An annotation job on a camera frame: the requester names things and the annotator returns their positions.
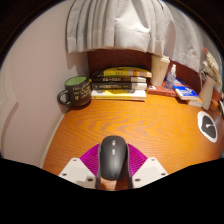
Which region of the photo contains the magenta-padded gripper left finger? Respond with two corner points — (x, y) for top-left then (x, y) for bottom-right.
(58, 142), (103, 190)

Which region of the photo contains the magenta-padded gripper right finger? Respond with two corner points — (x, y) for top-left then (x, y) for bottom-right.
(126, 142), (169, 190)

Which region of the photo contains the dark grey computer mouse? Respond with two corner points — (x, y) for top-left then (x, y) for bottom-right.
(98, 135), (130, 183)

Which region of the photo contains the dark mug green inside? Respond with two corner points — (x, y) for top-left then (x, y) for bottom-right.
(56, 75), (93, 108)

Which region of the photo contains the red-brown notebook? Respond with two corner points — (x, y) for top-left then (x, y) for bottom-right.
(146, 84), (178, 98)

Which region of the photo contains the blue cover book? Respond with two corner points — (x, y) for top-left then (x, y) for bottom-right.
(172, 78), (200, 101)

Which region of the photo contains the thick dark book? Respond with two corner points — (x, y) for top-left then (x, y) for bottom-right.
(90, 81), (148, 91)

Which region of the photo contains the clear spray bottle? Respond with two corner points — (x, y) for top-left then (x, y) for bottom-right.
(164, 63), (178, 91)

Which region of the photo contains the white ceramic vase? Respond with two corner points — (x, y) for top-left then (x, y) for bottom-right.
(198, 74), (218, 111)

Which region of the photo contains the thin dark book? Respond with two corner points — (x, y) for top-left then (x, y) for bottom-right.
(90, 76), (148, 84)

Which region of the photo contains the yellow cover book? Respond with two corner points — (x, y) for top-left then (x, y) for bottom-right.
(91, 65), (153, 79)

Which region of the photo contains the white pleated curtain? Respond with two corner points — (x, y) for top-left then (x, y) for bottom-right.
(65, 0), (222, 73)

